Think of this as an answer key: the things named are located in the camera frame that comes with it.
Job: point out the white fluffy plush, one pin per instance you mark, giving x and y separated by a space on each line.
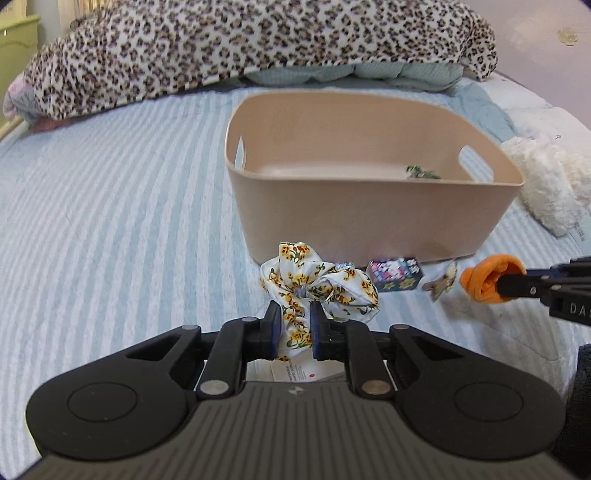
556 188

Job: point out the leopard print blanket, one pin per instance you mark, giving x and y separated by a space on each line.
132 51

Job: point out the white yellow floral scrunchie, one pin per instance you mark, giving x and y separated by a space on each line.
297 277

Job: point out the beige plastic storage basket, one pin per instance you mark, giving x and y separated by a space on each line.
328 168

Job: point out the pink floral pillow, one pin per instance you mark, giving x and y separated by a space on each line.
20 101

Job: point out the green wooden furniture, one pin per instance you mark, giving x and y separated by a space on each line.
19 41

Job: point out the orange cloth item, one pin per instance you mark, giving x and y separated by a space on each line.
480 281

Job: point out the green item inside basket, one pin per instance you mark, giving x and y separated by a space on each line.
417 172

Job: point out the white paper card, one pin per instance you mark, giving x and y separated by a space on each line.
295 371

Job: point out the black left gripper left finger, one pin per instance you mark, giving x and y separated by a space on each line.
227 353

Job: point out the small colourful printed box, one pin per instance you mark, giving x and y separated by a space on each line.
395 274

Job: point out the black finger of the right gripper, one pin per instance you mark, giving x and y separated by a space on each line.
511 286

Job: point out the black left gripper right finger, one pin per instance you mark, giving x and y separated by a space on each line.
362 351

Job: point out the teal quilted pillow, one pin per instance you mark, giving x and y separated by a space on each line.
431 77

